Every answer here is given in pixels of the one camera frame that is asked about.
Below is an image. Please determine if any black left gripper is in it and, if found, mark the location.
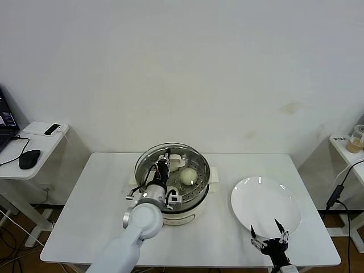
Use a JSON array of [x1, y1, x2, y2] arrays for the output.
[[155, 147, 175, 187]]

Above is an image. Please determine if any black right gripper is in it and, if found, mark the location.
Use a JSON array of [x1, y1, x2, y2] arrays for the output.
[[250, 218, 291, 268]]

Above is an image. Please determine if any round glass pot lid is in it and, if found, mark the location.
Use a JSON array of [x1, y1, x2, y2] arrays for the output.
[[134, 142, 209, 211]]

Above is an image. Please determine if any perforated steel steamer basket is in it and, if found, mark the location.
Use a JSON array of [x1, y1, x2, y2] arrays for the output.
[[135, 144, 213, 213]]

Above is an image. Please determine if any round white plate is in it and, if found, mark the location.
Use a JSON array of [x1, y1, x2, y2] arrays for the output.
[[230, 176, 303, 239]]

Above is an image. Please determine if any white side table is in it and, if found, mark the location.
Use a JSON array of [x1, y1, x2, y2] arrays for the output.
[[329, 133, 364, 254]]

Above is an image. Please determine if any small black white device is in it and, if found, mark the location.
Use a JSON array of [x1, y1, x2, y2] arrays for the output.
[[44, 123, 63, 137]]

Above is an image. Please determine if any white side desk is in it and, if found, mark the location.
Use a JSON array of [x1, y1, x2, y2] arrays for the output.
[[0, 121, 71, 248]]

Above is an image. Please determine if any clear plastic drink cup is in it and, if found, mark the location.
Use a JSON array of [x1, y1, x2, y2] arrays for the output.
[[345, 124, 364, 154]]

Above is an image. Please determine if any flat white box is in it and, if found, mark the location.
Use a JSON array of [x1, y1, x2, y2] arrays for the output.
[[23, 121, 70, 137]]

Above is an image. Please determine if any black computer mouse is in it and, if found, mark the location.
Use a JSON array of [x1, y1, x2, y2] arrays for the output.
[[19, 148, 42, 169]]

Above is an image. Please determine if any black laptop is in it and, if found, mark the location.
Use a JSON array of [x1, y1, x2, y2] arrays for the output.
[[0, 84, 22, 154]]

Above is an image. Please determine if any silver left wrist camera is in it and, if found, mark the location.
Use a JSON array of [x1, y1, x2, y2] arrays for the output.
[[167, 193, 183, 206]]

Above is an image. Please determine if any black power adapter cable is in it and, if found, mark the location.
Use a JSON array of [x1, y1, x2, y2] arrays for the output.
[[324, 160, 364, 273]]

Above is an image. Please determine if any white cable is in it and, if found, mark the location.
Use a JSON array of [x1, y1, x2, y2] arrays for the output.
[[334, 159, 364, 188]]

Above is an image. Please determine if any black laptop cable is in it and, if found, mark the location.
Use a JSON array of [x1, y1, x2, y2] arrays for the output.
[[0, 135, 31, 167]]

